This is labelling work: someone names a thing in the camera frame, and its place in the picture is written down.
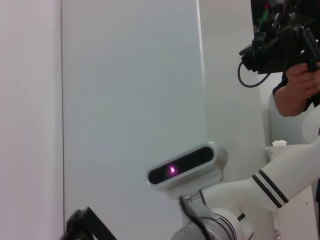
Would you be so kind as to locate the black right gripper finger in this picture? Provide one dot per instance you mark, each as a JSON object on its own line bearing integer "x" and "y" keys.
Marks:
{"x": 80, "y": 225}

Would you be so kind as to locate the black handheld control rig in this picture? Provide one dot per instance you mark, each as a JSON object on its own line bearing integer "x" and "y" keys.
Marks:
{"x": 275, "y": 50}

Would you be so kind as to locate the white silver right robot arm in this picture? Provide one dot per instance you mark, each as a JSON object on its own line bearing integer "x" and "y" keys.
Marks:
{"x": 237, "y": 190}

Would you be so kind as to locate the operator forearm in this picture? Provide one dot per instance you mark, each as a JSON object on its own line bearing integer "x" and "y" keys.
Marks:
{"x": 290, "y": 105}

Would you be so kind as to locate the operator hand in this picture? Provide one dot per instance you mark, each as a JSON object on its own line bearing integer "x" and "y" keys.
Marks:
{"x": 305, "y": 80}

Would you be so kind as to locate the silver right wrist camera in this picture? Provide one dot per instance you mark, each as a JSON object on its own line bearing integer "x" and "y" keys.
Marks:
{"x": 180, "y": 170}

